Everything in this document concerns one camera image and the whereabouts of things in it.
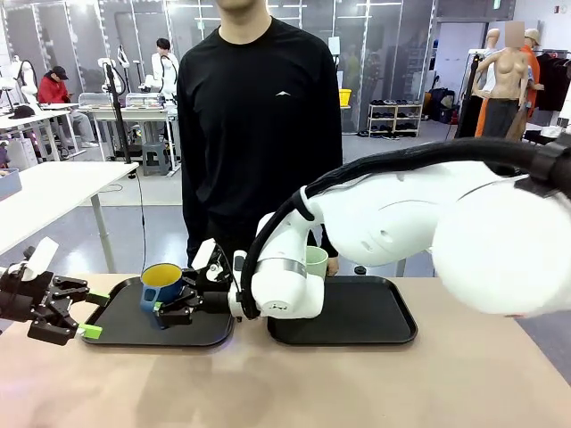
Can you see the beige mannequin with grey trousers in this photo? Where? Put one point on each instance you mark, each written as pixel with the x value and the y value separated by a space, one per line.
pixel 506 76

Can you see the white cap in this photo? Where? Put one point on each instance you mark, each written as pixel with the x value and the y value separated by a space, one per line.
pixel 551 132

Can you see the person's left hand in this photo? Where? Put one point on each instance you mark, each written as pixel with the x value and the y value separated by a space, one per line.
pixel 333 266

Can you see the mannequin in orange with hat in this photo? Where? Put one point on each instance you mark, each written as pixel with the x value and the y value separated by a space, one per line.
pixel 532 62

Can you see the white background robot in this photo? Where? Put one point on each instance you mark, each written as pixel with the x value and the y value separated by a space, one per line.
pixel 24 73
pixel 119 58

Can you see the black stand pole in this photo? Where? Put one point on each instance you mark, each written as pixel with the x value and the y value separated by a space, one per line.
pixel 117 102

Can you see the rack of dark clothes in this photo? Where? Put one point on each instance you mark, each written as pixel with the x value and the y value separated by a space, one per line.
pixel 553 84

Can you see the white mannequin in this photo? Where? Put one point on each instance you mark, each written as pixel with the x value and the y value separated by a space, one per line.
pixel 492 42

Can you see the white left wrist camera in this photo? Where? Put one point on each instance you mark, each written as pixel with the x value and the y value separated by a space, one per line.
pixel 42 256

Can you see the dark bag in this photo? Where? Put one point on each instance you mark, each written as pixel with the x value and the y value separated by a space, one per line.
pixel 439 104

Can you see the small black round foot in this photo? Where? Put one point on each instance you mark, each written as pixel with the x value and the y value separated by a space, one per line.
pixel 359 270

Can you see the grey plastic stool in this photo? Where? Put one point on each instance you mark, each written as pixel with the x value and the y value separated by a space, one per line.
pixel 154 156

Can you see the black plastic serving tray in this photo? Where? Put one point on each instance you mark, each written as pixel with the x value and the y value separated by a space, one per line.
pixel 357 312
pixel 125 321

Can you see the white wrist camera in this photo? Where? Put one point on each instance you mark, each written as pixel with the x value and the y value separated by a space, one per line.
pixel 42 256
pixel 203 252

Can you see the yellow plastic basket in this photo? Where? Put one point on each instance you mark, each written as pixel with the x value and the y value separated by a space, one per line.
pixel 345 97

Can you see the white side table grey leg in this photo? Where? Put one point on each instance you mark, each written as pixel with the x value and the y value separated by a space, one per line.
pixel 402 268
pixel 53 191

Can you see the seated person in red jacket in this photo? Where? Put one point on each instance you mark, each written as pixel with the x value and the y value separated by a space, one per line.
pixel 51 91

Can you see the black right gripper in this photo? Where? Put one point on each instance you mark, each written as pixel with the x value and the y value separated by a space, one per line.
pixel 216 303

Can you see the pale green plastic cup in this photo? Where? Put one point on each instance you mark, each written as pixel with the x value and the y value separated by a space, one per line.
pixel 317 260

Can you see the white background desk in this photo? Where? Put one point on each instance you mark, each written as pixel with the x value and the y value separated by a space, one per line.
pixel 44 117
pixel 129 113

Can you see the white paper sign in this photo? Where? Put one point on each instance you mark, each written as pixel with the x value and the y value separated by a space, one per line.
pixel 334 44

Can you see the clear plastic container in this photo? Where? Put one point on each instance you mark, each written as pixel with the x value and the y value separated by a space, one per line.
pixel 93 100
pixel 143 100

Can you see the person's left forearm black sleeve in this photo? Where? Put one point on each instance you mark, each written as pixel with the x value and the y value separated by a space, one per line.
pixel 329 243

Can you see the blue storage box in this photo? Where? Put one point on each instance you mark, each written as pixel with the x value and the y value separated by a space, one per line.
pixel 9 185

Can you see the white shoe rack with shoes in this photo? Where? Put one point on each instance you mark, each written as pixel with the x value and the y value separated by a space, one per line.
pixel 394 118

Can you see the black baseball cap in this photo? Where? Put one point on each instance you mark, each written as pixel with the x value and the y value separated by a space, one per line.
pixel 22 111

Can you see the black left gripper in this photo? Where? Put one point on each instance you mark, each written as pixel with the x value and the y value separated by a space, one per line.
pixel 24 296

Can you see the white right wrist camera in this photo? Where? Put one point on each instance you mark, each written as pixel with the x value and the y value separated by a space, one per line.
pixel 203 252

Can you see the person in black sweater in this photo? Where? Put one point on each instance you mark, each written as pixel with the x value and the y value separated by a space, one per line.
pixel 259 134

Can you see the background person in white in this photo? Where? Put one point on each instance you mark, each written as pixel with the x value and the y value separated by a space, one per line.
pixel 160 62

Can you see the blue mug yellow inside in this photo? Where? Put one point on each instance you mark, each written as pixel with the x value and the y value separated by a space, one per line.
pixel 160 276

